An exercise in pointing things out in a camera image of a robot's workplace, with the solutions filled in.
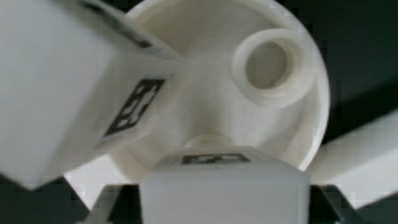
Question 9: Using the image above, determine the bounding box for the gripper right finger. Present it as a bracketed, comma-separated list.
[307, 185, 371, 224]

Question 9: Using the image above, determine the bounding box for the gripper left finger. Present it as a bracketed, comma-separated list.
[78, 184, 142, 224]

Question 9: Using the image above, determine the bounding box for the white stool leg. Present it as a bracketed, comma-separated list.
[140, 135, 309, 224]
[0, 0, 185, 190]

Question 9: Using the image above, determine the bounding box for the white round stool seat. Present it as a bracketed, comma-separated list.
[112, 0, 330, 182]

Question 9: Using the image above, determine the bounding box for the white front fence wall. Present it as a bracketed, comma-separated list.
[64, 155, 128, 209]

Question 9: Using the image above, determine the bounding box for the white fence wall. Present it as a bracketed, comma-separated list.
[307, 109, 398, 208]
[64, 155, 128, 209]

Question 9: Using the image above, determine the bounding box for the white right fence wall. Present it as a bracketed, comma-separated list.
[307, 109, 398, 208]

